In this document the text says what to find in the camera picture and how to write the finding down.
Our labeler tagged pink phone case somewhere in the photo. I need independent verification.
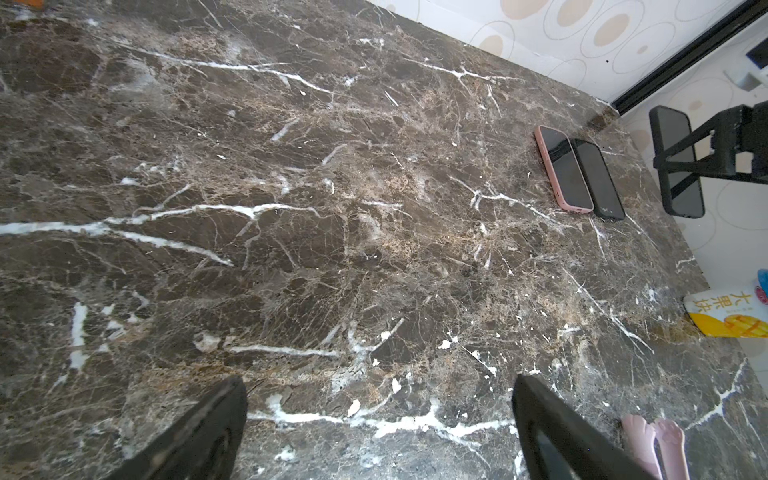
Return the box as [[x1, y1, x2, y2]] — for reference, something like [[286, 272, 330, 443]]
[[533, 124, 595, 215]]

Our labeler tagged orange bottle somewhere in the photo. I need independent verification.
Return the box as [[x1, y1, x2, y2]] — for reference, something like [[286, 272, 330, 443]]
[[12, 0, 45, 10]]

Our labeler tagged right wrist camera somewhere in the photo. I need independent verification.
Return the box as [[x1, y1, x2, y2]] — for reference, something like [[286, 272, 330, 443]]
[[724, 39, 768, 91]]

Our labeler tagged blue round lid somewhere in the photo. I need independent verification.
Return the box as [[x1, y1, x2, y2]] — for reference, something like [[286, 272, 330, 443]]
[[755, 269, 768, 305]]

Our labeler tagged yellow snack packet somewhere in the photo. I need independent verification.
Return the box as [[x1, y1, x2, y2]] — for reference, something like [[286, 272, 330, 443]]
[[683, 284, 767, 339]]

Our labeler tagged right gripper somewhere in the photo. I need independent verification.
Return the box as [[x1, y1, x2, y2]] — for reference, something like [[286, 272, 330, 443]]
[[652, 101, 767, 198]]

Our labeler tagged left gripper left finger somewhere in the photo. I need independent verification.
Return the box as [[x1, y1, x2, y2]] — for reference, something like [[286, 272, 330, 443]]
[[108, 376, 248, 479]]

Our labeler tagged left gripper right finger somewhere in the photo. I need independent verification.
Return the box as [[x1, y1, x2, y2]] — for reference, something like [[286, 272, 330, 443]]
[[511, 374, 652, 479]]

